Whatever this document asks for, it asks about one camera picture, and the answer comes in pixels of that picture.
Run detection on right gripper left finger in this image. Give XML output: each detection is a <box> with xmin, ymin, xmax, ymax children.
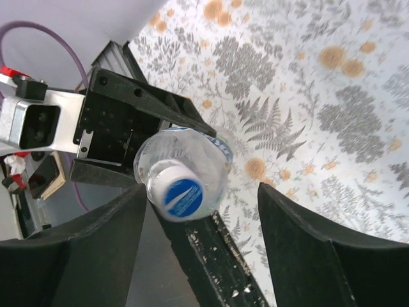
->
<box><xmin>1</xmin><ymin>184</ymin><xmax>147</xmax><ymax>306</ymax></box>

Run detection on floral table cloth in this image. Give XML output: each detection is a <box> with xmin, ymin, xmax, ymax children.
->
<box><xmin>130</xmin><ymin>1</ymin><xmax>408</xmax><ymax>306</ymax></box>

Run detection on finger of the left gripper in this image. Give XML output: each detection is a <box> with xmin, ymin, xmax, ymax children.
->
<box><xmin>69</xmin><ymin>159</ymin><xmax>137</xmax><ymax>188</ymax></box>
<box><xmin>134</xmin><ymin>88</ymin><xmax>217</xmax><ymax>137</ymax></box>

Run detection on black base beam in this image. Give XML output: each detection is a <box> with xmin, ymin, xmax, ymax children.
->
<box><xmin>89</xmin><ymin>42</ymin><xmax>267</xmax><ymax>306</ymax></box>

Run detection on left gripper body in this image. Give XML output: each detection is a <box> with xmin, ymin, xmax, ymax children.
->
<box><xmin>73</xmin><ymin>67</ymin><xmax>166</xmax><ymax>166</ymax></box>

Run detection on clear bottle silver label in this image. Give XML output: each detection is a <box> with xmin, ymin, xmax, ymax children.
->
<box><xmin>133</xmin><ymin>127</ymin><xmax>235</xmax><ymax>221</ymax></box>

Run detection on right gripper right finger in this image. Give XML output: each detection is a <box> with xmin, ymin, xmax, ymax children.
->
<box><xmin>258</xmin><ymin>184</ymin><xmax>409</xmax><ymax>306</ymax></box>

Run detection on white blue bottle cap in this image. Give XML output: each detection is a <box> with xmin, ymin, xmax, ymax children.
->
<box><xmin>146</xmin><ymin>160</ymin><xmax>203</xmax><ymax>222</ymax></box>

